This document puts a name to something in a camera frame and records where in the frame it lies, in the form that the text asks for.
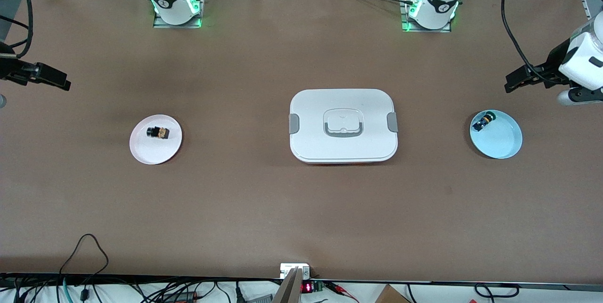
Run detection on light blue round plate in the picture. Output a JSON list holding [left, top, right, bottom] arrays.
[[469, 109, 523, 159]]

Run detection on grey aluminium bar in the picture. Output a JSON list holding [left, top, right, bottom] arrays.
[[272, 267, 304, 303]]

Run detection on brown cardboard piece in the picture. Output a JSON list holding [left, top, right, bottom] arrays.
[[375, 284, 413, 303]]

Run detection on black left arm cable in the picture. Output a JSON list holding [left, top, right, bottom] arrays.
[[501, 0, 556, 82]]

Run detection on black coiled flat cable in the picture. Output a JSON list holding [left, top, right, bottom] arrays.
[[473, 283, 520, 299]]

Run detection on white lidded box grey latches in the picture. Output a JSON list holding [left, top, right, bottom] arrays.
[[289, 89, 399, 165]]

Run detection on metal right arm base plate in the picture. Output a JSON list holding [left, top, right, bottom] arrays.
[[152, 0, 206, 29]]

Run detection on thin black looped cable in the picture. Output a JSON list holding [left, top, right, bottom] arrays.
[[59, 234, 110, 278]]

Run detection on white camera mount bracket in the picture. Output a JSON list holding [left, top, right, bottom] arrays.
[[280, 263, 311, 280]]

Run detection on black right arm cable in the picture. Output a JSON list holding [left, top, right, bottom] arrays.
[[0, 0, 33, 58]]

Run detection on pink round plate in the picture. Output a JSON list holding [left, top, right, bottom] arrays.
[[130, 115, 183, 165]]

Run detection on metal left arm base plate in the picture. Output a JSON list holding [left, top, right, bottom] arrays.
[[399, 0, 452, 33]]

